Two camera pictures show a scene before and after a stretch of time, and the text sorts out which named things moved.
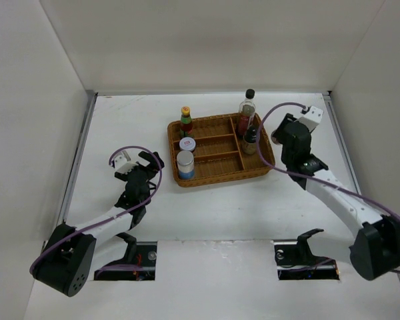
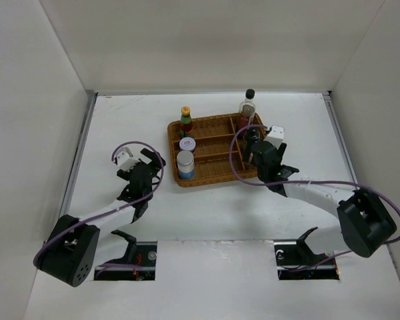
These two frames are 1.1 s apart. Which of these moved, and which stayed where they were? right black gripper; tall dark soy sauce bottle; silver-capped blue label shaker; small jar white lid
Moved: right black gripper
Stayed: silver-capped blue label shaker; small jar white lid; tall dark soy sauce bottle
